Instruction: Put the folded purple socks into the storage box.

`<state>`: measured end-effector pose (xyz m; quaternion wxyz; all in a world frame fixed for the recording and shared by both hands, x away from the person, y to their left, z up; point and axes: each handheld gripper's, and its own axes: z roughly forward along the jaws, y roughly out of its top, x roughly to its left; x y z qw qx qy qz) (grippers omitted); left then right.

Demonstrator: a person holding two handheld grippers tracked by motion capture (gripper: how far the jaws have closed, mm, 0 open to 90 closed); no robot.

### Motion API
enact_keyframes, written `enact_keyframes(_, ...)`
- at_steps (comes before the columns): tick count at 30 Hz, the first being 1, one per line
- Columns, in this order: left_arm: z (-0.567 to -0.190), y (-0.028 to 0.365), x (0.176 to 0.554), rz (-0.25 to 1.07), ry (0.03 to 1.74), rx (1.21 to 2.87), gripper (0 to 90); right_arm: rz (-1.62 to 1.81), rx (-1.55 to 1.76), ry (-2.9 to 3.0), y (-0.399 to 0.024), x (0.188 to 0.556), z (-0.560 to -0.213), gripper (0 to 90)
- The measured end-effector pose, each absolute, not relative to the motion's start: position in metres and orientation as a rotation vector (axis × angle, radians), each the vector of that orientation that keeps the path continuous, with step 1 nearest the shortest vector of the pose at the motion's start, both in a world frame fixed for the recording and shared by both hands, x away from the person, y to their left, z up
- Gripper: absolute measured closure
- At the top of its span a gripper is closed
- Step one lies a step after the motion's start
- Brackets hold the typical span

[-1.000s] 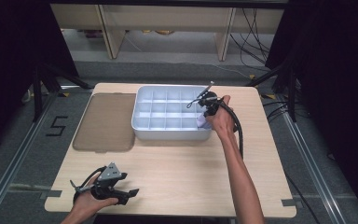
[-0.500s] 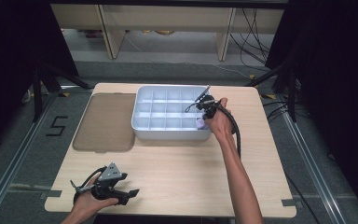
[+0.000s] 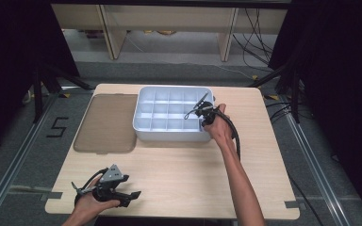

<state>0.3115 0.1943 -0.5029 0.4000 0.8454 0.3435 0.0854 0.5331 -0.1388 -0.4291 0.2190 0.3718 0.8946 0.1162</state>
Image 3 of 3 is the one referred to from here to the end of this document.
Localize black curtain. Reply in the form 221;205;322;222
0;0;80;159
267;0;362;225

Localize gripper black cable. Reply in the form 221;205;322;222
214;107;242;162
74;167;109;207

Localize black floor cable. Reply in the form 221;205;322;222
287;174;325;226

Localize aluminium floor rail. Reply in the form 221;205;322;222
283;111;351;226
0;92;59;226

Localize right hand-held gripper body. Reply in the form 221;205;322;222
193;91;219;125

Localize thin white floor cable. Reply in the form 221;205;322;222
123;31;255;80

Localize person's right hand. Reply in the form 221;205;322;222
204;104;237;149

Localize black metal stand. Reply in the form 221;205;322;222
32;61;94;124
247;61;302;124

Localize brown translucent box lid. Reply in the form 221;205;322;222
73;93;139;155

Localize grey tape strip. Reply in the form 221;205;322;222
284;201;307;210
40;191;64;202

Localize right gripper thin wire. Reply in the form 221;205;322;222
183;106;203;121

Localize person's left hand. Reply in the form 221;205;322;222
74;177;122;221

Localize bundle of black cables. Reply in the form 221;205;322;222
231;8;278;70

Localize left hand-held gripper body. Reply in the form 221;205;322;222
71;164;130;203

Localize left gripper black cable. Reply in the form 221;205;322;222
74;167;109;207

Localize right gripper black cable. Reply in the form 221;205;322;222
214;107;242;162

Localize black floor cables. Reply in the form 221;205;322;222
265;99;313;122

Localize white compartment storage box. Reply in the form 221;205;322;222
132;85;217;143

